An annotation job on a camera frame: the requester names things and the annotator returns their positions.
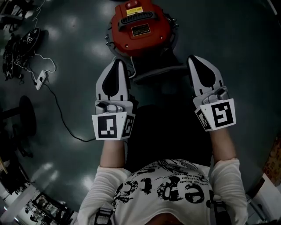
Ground person's left forearm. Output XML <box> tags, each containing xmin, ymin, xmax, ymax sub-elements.
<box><xmin>99</xmin><ymin>137</ymin><xmax>127</xmax><ymax>170</ymax></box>

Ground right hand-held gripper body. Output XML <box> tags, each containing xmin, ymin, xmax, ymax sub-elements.
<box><xmin>193</xmin><ymin>86</ymin><xmax>236</xmax><ymax>132</ymax></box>

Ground black round stool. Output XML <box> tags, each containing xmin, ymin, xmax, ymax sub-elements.
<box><xmin>0</xmin><ymin>95</ymin><xmax>37</xmax><ymax>137</ymax></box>

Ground person's black trousers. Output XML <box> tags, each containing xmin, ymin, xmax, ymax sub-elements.
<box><xmin>126</xmin><ymin>102</ymin><xmax>214</xmax><ymax>172</ymax></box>

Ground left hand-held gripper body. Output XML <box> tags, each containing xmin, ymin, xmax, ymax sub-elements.
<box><xmin>91</xmin><ymin>100</ymin><xmax>136</xmax><ymax>141</ymax></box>

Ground white power strip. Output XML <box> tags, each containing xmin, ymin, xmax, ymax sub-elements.
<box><xmin>35</xmin><ymin>70</ymin><xmax>48</xmax><ymax>91</ymax></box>

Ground black floor cable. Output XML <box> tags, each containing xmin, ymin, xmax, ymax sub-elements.
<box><xmin>42</xmin><ymin>80</ymin><xmax>97</xmax><ymax>143</ymax></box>

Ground red canister vacuum cleaner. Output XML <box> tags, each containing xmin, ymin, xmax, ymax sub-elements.
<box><xmin>104</xmin><ymin>0</ymin><xmax>179</xmax><ymax>59</ymax></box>

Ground black round floor device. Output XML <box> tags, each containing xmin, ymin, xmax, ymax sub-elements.
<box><xmin>18</xmin><ymin>27</ymin><xmax>42</xmax><ymax>54</ymax></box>

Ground white power strip cable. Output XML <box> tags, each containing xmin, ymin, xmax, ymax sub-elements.
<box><xmin>12</xmin><ymin>51</ymin><xmax>57</xmax><ymax>80</ymax></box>

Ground person's right forearm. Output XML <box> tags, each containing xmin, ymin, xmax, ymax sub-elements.
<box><xmin>209</xmin><ymin>127</ymin><xmax>238</xmax><ymax>163</ymax></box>

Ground white printed T-shirt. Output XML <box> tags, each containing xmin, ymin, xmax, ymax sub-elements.
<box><xmin>76</xmin><ymin>158</ymin><xmax>249</xmax><ymax>225</ymax></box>

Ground white coiled cable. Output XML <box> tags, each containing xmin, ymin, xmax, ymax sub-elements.
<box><xmin>32</xmin><ymin>0</ymin><xmax>46</xmax><ymax>29</ymax></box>

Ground grey shoulder strap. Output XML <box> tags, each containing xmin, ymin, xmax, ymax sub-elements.
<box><xmin>94</xmin><ymin>207</ymin><xmax>114</xmax><ymax>225</ymax></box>
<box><xmin>210</xmin><ymin>195</ymin><xmax>231</xmax><ymax>225</ymax></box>

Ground white vacuum power cord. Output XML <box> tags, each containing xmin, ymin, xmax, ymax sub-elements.
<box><xmin>128</xmin><ymin>55</ymin><xmax>137</xmax><ymax>79</ymax></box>

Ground patterned cardboard box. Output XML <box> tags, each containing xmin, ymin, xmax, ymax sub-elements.
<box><xmin>262</xmin><ymin>135</ymin><xmax>281</xmax><ymax>185</ymax></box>

